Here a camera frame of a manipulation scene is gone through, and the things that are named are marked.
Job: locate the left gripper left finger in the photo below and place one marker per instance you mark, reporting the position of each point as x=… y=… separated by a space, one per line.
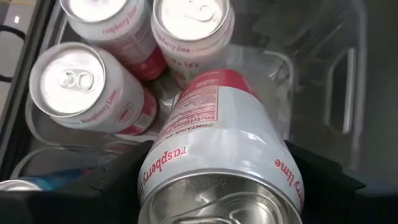
x=118 y=199

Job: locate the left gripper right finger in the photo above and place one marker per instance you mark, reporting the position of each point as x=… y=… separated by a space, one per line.
x=335 y=202

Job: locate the blue silver Red Bull can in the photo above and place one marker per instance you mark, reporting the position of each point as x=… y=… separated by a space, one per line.
x=53 y=182

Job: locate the white paper scrap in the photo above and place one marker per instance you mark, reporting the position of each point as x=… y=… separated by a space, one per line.
x=16 y=19

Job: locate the black aluminium table frame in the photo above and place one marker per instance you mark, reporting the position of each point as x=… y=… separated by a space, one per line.
x=21 y=71

